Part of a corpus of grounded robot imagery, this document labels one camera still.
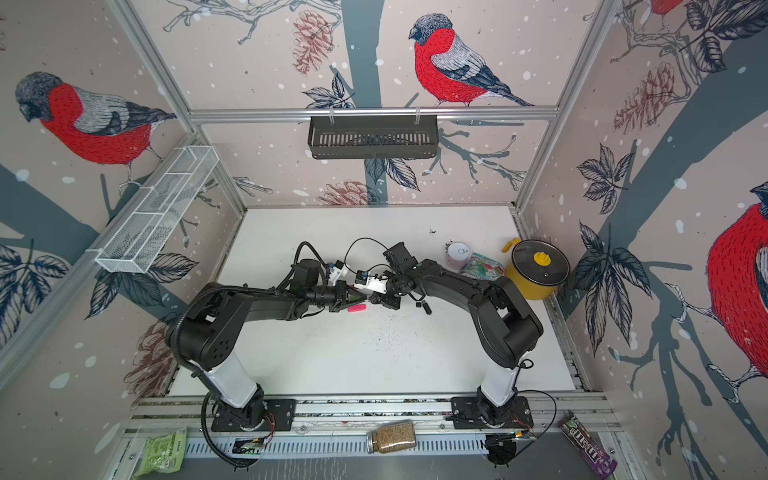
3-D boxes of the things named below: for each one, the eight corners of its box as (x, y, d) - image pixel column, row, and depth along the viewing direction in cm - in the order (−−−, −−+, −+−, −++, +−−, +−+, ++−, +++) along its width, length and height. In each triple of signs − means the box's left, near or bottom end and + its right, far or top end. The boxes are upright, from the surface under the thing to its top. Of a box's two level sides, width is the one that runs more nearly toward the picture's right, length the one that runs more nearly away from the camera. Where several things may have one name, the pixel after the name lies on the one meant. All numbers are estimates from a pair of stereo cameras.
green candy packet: (460, 272, 101) (461, 269, 100) (469, 253, 106) (470, 250, 105) (498, 288, 97) (500, 285, 95) (505, 268, 102) (507, 264, 101)
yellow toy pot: (509, 299, 94) (522, 278, 85) (496, 254, 106) (506, 231, 96) (561, 299, 94) (581, 278, 84) (543, 254, 106) (558, 230, 96)
